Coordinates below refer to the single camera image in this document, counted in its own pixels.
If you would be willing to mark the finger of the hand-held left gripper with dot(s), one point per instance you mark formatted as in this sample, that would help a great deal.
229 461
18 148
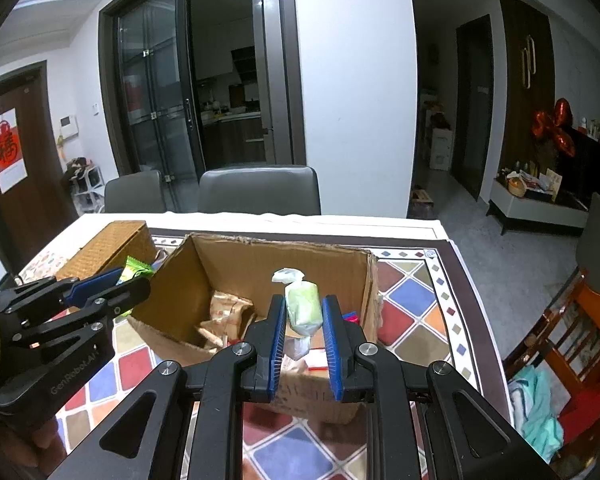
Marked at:
105 306
95 286

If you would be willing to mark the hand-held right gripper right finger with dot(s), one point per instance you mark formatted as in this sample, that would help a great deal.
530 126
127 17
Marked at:
332 350

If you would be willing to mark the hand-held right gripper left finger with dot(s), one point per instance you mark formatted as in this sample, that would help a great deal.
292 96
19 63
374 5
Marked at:
275 345

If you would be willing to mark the green snack packet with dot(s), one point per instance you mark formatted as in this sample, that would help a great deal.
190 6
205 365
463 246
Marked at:
136 269

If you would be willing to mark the light green candy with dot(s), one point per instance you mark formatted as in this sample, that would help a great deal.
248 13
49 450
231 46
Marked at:
302 310

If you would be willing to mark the brown cardboard box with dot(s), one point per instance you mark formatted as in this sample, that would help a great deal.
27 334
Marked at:
240 270

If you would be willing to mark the person's left hand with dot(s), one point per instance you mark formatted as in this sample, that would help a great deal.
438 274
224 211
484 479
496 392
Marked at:
45 442

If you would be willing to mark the woven straw basket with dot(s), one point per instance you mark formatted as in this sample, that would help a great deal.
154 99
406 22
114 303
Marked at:
110 245

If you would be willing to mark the floral patterned mat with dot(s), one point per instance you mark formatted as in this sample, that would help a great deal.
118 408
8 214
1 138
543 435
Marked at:
40 265

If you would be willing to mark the colourful checkered tablecloth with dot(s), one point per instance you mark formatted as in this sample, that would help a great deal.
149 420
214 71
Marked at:
410 290

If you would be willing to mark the white shoe rack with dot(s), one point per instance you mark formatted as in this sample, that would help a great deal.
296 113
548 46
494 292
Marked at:
87 185

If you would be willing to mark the narrow grey chair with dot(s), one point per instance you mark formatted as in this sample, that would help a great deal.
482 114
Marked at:
135 192

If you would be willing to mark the wide grey chair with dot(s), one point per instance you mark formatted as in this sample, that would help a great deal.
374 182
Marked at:
260 190

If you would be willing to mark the red and white door poster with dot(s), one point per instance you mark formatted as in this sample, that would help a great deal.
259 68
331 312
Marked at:
7 155

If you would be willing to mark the small brown floor box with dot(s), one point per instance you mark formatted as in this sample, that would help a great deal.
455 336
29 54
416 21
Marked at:
422 196

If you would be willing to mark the dark wooden door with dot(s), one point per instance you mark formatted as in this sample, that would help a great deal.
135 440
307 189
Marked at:
35 110

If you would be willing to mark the sliding glass door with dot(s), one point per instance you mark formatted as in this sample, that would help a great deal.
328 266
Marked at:
155 85

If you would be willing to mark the teal cloth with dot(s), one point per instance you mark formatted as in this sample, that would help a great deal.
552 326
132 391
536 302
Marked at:
535 410

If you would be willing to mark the white carton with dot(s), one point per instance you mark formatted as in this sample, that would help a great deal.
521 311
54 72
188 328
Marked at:
441 150

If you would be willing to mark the white low cabinet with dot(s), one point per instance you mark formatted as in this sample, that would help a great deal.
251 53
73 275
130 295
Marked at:
530 212

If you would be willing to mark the fruit basket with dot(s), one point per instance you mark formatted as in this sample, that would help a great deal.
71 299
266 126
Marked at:
516 185

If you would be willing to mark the silver refrigerator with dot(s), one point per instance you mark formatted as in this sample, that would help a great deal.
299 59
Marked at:
265 85

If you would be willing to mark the red wooden chair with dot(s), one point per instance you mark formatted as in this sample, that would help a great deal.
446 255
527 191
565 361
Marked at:
595 310

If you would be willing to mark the red cloth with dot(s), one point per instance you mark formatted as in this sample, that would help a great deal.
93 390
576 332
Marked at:
595 410

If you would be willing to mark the dark hallway door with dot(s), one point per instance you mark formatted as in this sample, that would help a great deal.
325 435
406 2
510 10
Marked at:
472 110

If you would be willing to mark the dark sideboard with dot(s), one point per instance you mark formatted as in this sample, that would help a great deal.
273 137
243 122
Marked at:
590 170

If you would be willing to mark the red foil balloons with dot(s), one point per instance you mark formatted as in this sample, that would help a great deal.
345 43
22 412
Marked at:
560 115

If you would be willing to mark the white wall intercom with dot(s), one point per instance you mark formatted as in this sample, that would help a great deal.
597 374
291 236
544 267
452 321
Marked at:
69 126

